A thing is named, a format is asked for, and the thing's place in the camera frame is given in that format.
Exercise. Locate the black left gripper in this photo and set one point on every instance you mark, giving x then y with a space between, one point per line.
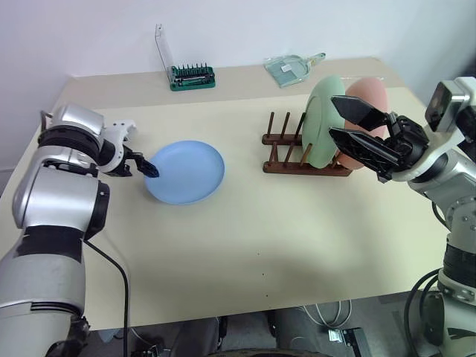
127 163

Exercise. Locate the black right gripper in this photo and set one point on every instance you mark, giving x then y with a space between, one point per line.
411 143

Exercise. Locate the blue plastic plate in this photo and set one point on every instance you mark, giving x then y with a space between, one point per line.
186 173

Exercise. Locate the red plastic plate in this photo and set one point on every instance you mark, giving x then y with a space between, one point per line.
366 91

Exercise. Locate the green plastic plate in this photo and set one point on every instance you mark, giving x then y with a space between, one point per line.
321 119

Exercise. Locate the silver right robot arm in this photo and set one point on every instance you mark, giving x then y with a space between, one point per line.
457 175

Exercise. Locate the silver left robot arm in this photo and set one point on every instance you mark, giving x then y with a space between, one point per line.
48 193

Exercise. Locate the wooden dish rack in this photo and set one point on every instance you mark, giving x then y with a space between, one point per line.
277 167

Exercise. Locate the green screwdriver bit set case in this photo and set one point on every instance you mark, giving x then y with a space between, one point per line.
193 78

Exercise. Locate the dark grey rounded shape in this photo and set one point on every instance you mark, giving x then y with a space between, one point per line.
294 329
197 334

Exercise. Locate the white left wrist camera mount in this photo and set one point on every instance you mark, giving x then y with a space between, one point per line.
117 128

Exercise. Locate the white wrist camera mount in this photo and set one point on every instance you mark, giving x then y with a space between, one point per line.
117 128
459 96

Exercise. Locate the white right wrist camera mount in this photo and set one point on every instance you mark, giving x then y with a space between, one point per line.
459 96

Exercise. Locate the metal bracket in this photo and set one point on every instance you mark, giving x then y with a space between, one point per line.
335 335

